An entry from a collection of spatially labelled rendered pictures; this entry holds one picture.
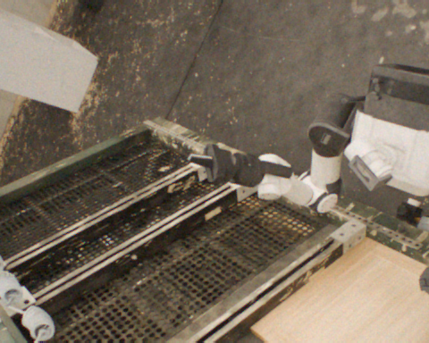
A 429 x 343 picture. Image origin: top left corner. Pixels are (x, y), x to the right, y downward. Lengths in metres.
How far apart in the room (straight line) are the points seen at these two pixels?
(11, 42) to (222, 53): 1.95
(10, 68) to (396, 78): 4.06
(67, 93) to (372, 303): 4.13
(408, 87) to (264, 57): 2.35
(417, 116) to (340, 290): 0.62
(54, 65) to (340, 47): 2.83
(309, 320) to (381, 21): 2.05
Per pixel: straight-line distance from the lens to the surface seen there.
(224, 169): 1.30
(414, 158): 1.29
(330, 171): 1.54
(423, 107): 1.27
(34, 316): 1.49
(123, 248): 1.84
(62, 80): 5.13
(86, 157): 2.58
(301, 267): 1.64
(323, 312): 1.55
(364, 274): 1.67
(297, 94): 3.28
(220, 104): 3.70
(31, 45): 4.94
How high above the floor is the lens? 2.51
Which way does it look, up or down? 47 degrees down
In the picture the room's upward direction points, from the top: 79 degrees counter-clockwise
